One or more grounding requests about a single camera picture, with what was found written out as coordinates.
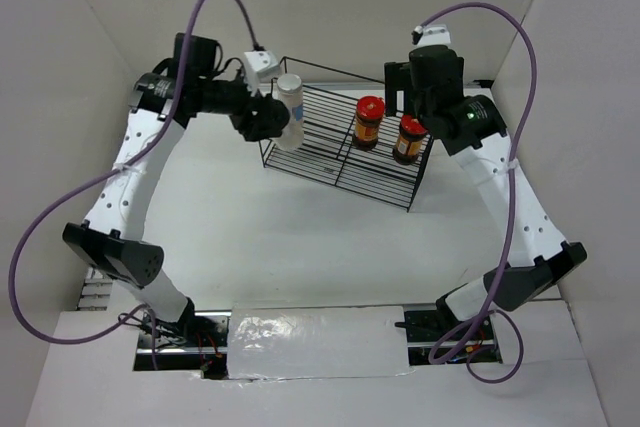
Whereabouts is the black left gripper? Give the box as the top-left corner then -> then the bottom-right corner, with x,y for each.
197,67 -> 282,142

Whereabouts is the clear jar black lid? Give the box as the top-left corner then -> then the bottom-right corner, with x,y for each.
273,104 -> 304,151

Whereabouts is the red lid sauce jar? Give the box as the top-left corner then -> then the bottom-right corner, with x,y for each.
392,114 -> 429,165
352,95 -> 385,151

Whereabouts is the clear jar white beads silver lid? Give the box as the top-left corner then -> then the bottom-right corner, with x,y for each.
276,73 -> 303,110

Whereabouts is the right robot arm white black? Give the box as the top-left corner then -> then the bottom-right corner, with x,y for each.
384,45 -> 587,339

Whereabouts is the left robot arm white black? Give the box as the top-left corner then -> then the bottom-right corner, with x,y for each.
62,34 -> 291,346

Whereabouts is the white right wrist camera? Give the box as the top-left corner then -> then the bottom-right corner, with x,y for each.
411,24 -> 451,48

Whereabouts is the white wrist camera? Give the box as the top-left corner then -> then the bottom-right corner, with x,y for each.
243,50 -> 281,90
411,24 -> 451,48

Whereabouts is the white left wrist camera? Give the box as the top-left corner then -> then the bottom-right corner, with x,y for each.
243,50 -> 281,90

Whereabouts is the black wire rack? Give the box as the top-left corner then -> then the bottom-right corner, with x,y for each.
259,56 -> 433,211

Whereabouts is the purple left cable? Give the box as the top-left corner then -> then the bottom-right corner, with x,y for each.
8,0 -> 264,373

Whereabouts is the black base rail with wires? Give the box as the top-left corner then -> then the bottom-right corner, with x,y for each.
134,309 -> 504,381

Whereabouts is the aluminium frame rail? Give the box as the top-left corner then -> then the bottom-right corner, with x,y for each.
74,79 -> 494,311

